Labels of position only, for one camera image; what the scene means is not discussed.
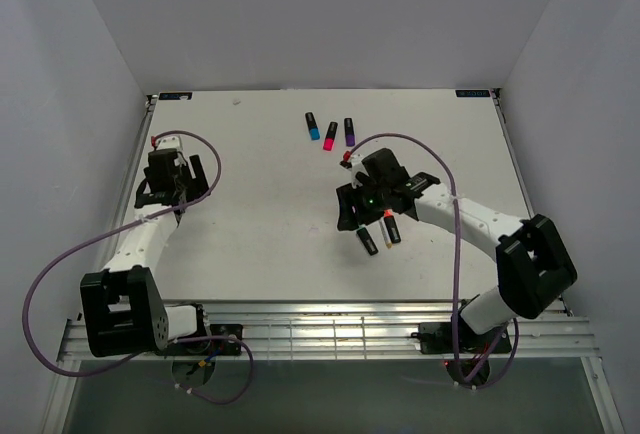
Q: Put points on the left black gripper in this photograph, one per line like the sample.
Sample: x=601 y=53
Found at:
x=198 y=186

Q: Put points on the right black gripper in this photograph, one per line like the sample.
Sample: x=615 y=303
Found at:
x=349 y=197

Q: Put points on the orange black highlighter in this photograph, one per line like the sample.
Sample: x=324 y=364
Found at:
x=392 y=227

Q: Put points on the green cap black highlighter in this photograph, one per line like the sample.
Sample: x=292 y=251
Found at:
x=367 y=241

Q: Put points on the yellow cap white marker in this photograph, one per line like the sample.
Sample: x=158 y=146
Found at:
x=385 y=234

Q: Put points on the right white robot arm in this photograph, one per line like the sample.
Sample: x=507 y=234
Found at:
x=533 y=265

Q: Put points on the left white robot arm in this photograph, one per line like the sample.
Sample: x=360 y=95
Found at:
x=123 y=309

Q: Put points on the pink cap black highlighter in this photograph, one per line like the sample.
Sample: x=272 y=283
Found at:
x=329 y=139

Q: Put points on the purple cap black highlighter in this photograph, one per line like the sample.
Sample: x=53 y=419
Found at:
x=350 y=138

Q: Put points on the blue cap black highlighter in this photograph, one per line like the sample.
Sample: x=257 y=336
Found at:
x=312 y=126

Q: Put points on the left blue corner label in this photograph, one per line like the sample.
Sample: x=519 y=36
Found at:
x=175 y=96

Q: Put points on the blue corner label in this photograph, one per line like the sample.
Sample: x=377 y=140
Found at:
x=472 y=93
x=175 y=96

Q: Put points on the right blue corner label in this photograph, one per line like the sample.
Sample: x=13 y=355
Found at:
x=472 y=93

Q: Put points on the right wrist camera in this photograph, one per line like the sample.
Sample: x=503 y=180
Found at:
x=355 y=166

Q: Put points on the aluminium frame rail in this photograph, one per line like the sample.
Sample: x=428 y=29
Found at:
x=382 y=331

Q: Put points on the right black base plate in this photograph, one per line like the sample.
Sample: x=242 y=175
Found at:
x=437 y=338

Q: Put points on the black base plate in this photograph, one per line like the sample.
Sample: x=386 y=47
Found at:
x=217 y=342
x=437 y=338

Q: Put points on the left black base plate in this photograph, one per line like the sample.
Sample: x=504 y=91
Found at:
x=217 y=342

